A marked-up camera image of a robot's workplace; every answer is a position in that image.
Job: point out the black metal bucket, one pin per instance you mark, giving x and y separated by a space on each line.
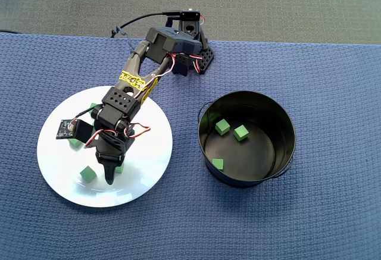
244 159

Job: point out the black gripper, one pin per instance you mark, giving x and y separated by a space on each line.
109 159

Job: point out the white round plate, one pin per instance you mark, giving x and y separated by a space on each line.
143 159

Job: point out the blue woven tablecloth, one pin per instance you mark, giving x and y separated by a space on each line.
268 227

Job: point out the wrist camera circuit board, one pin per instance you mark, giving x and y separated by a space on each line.
65 129

